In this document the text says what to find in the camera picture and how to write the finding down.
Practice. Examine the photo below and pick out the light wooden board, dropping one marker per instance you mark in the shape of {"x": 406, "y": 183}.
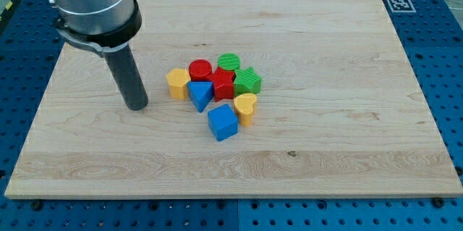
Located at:
{"x": 340, "y": 114}

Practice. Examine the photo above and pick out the black bolt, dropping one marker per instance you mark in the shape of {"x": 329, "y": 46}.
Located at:
{"x": 438, "y": 202}
{"x": 36, "y": 205}

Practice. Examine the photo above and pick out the white fiducial marker tag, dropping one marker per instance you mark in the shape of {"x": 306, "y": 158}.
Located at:
{"x": 401, "y": 6}

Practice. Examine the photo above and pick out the black bolt front right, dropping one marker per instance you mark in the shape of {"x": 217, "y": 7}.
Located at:
{"x": 438, "y": 202}

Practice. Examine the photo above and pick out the blue cube block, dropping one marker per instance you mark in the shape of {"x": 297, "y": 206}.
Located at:
{"x": 223, "y": 122}

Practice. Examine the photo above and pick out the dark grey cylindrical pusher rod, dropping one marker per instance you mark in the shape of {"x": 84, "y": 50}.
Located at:
{"x": 127, "y": 77}

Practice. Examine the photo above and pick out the yellow heart block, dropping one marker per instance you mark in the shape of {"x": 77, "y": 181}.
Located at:
{"x": 245, "y": 107}

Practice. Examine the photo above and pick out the red cylinder block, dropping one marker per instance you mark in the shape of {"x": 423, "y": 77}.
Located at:
{"x": 199, "y": 70}

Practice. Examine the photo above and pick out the yellow hexagon block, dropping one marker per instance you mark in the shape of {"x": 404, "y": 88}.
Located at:
{"x": 177, "y": 80}

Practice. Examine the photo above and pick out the blue triangle block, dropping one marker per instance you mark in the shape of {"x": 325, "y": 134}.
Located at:
{"x": 201, "y": 93}

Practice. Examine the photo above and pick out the black bolt front left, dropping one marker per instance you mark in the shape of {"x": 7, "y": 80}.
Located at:
{"x": 36, "y": 205}

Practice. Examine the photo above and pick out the green cylinder block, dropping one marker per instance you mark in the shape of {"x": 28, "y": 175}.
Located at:
{"x": 229, "y": 61}

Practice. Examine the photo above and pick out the green star block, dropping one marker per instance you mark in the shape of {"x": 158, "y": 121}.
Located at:
{"x": 247, "y": 81}

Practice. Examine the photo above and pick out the black flange with grey clamp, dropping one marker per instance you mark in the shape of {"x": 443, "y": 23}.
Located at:
{"x": 103, "y": 42}

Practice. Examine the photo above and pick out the red star block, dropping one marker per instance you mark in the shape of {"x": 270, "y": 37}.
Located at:
{"x": 223, "y": 84}

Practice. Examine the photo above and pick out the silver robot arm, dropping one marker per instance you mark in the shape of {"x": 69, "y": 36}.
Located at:
{"x": 105, "y": 28}

